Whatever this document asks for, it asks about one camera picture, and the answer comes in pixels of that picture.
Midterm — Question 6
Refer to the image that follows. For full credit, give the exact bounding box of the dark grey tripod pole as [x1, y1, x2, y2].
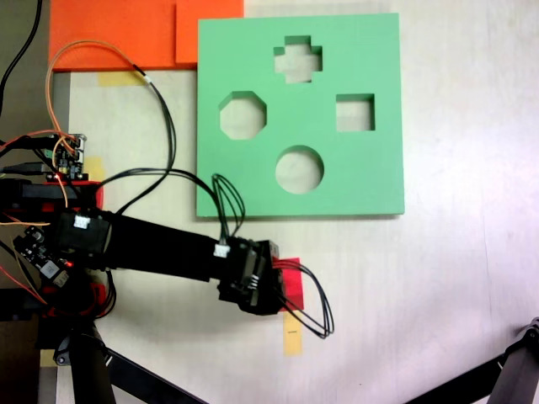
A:
[490, 344, 539, 404]

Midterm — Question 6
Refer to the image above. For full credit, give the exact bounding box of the circuit board with connectors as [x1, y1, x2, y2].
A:
[41, 132, 89, 184]

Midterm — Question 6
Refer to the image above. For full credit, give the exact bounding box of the black circuit board with coil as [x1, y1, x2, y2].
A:
[12, 225, 72, 290]

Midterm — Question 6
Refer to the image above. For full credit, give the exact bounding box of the thin red wire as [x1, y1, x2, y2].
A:
[0, 130, 64, 149]

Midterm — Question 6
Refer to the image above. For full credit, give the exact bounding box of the red square block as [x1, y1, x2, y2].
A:
[271, 256, 306, 313]

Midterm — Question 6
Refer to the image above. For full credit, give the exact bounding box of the green shape-hole board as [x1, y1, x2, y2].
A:
[195, 12, 406, 221]

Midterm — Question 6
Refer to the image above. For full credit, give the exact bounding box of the black twin wire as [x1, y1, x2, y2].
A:
[115, 77, 178, 215]

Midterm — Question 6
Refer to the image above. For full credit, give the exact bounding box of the small yellow tape piece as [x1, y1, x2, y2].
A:
[85, 157, 105, 183]

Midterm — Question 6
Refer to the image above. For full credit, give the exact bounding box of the thin orange wire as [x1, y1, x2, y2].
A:
[45, 40, 149, 146]

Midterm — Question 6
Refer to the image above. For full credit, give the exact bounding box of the black power cable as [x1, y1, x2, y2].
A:
[0, 0, 44, 117]

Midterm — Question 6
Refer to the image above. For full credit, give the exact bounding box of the orange flat block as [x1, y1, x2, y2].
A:
[48, 0, 245, 72]

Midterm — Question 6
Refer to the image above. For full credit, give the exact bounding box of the wide yellow tape strip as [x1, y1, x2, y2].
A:
[98, 70, 147, 88]

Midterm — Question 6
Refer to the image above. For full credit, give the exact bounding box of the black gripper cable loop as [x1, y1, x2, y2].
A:
[273, 260, 337, 340]

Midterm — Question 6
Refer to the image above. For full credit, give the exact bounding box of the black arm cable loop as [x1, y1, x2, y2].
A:
[99, 167, 248, 253]

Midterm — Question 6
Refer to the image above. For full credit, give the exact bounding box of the yellow tape with mark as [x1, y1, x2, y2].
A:
[282, 310, 304, 357]

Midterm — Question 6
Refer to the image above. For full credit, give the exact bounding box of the black USB plug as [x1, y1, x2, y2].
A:
[0, 162, 54, 176]

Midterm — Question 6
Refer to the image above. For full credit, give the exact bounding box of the thick black tripod leg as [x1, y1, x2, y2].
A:
[52, 330, 118, 404]

